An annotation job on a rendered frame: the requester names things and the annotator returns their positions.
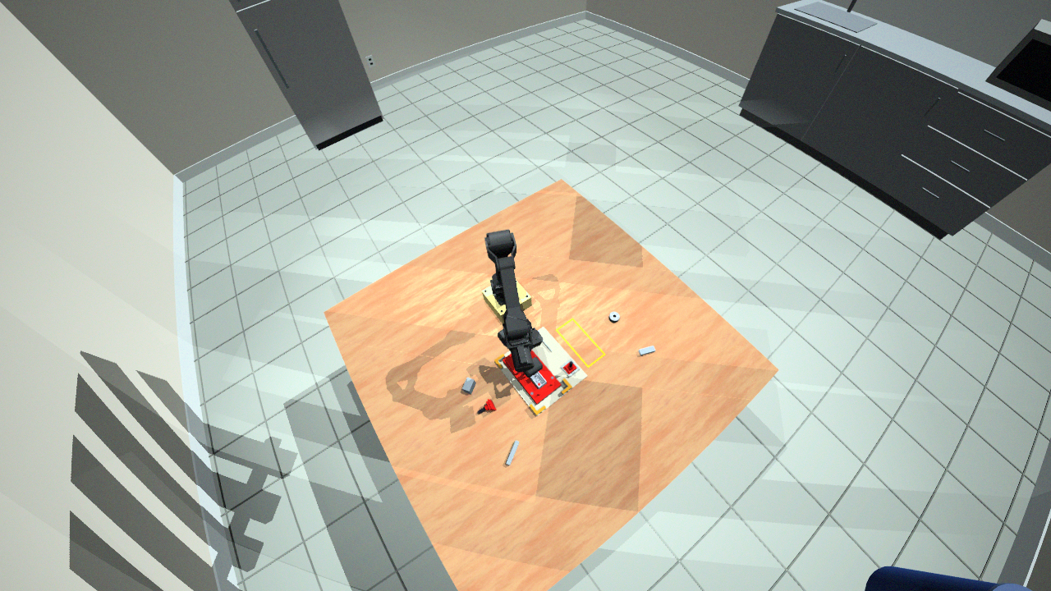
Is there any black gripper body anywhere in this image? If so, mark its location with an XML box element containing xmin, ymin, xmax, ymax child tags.
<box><xmin>498</xmin><ymin>330</ymin><xmax>543</xmax><ymax>378</ymax></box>

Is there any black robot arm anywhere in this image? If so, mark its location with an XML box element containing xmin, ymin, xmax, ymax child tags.
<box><xmin>485</xmin><ymin>230</ymin><xmax>543</xmax><ymax>372</ymax></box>

